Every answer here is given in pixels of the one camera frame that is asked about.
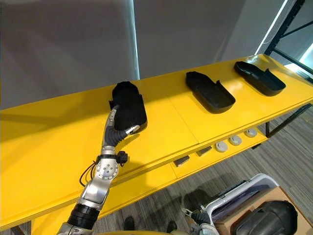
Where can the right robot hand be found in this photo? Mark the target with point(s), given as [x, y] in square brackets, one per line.
[199, 217]

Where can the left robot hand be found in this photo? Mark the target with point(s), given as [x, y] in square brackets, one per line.
[111, 139]

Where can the black plastic housing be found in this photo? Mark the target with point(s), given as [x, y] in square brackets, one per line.
[260, 78]
[210, 94]
[266, 219]
[128, 107]

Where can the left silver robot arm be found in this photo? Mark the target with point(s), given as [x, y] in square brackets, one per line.
[97, 188]

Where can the yellow shelf unit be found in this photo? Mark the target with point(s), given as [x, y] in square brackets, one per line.
[73, 122]

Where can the dark robot foot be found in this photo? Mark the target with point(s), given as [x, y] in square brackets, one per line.
[128, 224]
[171, 227]

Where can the white plastic bin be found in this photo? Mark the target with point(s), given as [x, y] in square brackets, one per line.
[244, 193]

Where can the dark wedge-shaped part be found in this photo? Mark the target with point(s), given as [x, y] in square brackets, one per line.
[181, 161]

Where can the round grey disc part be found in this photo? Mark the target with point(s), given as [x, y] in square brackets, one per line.
[235, 140]
[221, 146]
[250, 133]

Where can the cardboard box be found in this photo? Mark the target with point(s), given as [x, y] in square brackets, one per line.
[276, 195]

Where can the white light strip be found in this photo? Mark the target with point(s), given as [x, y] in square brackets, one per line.
[271, 27]

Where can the black metal rack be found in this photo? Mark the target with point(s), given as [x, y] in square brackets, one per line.
[284, 27]

